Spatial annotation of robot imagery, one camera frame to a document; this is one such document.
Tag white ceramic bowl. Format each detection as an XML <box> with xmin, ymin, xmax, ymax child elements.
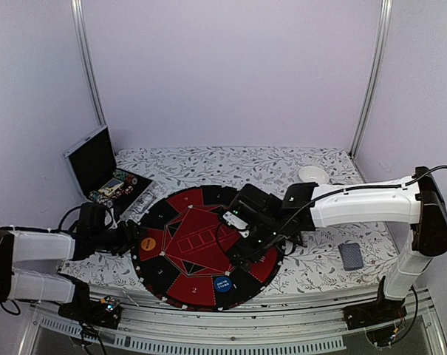
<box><xmin>298</xmin><ymin>166</ymin><xmax>330</xmax><ymax>184</ymax></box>

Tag card deck in case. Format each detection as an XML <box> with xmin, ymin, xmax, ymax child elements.
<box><xmin>98</xmin><ymin>178</ymin><xmax>124</xmax><ymax>197</ymax></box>

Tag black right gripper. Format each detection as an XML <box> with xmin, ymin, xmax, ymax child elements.
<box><xmin>226</xmin><ymin>219</ymin><xmax>284</xmax><ymax>271</ymax></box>

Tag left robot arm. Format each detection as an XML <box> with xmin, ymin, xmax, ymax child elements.
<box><xmin>0</xmin><ymin>203</ymin><xmax>146</xmax><ymax>325</ymax></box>

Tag round red black poker mat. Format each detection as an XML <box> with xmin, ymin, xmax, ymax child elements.
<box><xmin>131</xmin><ymin>185</ymin><xmax>283</xmax><ymax>311</ymax></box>

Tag right aluminium corner post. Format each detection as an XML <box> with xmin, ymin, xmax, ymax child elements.
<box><xmin>349</xmin><ymin>0</ymin><xmax>393</xmax><ymax>160</ymax></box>

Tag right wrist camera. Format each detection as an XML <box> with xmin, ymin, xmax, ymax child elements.
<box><xmin>222</xmin><ymin>212</ymin><xmax>250</xmax><ymax>238</ymax></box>

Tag blue small blind button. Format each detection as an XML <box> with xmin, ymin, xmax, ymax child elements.
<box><xmin>214</xmin><ymin>276</ymin><xmax>233</xmax><ymax>293</ymax></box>

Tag aluminium poker chip case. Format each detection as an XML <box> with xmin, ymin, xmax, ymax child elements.
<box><xmin>64</xmin><ymin>126</ymin><xmax>154</xmax><ymax>219</ymax></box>

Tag red dice in case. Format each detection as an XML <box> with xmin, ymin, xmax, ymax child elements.
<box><xmin>123</xmin><ymin>186</ymin><xmax>134</xmax><ymax>195</ymax></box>

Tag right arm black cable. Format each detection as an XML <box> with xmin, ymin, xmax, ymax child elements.
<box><xmin>215</xmin><ymin>164</ymin><xmax>447</xmax><ymax>260</ymax></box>

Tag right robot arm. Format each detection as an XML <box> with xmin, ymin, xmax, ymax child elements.
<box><xmin>219</xmin><ymin>166</ymin><xmax>447</xmax><ymax>324</ymax></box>

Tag aluminium corner post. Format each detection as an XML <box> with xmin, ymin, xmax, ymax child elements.
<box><xmin>349</xmin><ymin>0</ymin><xmax>393</xmax><ymax>160</ymax></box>
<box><xmin>70</xmin><ymin>0</ymin><xmax>106</xmax><ymax>126</ymax></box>

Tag blue card deck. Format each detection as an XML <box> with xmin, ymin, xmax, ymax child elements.
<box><xmin>338</xmin><ymin>243</ymin><xmax>364</xmax><ymax>271</ymax></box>

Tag front aluminium rail frame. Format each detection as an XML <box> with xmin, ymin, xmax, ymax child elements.
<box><xmin>18</xmin><ymin>284</ymin><xmax>447</xmax><ymax>355</ymax></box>

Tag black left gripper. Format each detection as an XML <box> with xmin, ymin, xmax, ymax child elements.
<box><xmin>92</xmin><ymin>219</ymin><xmax>148</xmax><ymax>256</ymax></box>

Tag orange big blind button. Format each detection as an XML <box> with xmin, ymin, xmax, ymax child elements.
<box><xmin>140</xmin><ymin>237</ymin><xmax>157</xmax><ymax>251</ymax></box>

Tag left aluminium corner post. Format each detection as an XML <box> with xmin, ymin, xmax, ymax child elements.
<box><xmin>70</xmin><ymin>0</ymin><xmax>106</xmax><ymax>126</ymax></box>

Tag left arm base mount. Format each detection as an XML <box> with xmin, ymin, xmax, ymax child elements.
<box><xmin>58</xmin><ymin>296</ymin><xmax>123</xmax><ymax>330</ymax></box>

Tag chip row in case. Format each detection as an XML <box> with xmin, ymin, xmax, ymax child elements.
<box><xmin>113</xmin><ymin>169</ymin><xmax>138</xmax><ymax>186</ymax></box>

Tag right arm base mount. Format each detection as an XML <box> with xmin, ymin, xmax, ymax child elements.
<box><xmin>343</xmin><ymin>294</ymin><xmax>406</xmax><ymax>330</ymax></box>

